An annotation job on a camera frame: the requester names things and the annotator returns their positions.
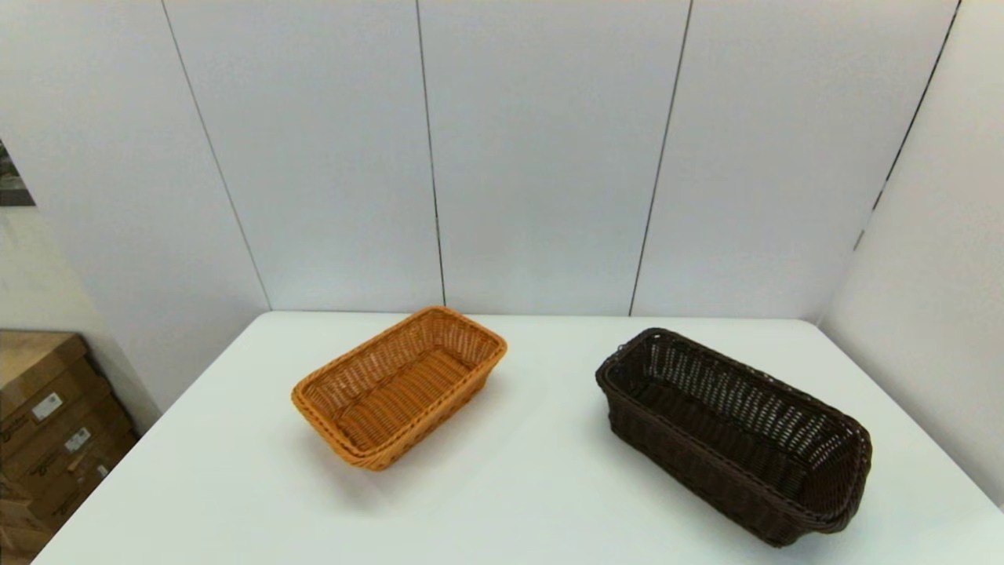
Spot orange wicker basket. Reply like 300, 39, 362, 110
292, 305, 508, 472

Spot dark brown wicker basket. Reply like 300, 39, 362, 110
595, 328, 873, 548

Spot brown cardboard box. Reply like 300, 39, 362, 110
31, 432, 142, 534
0, 330, 107, 460
0, 392, 134, 499
0, 496, 57, 561

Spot dark wall picture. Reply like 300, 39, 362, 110
0, 140, 36, 207

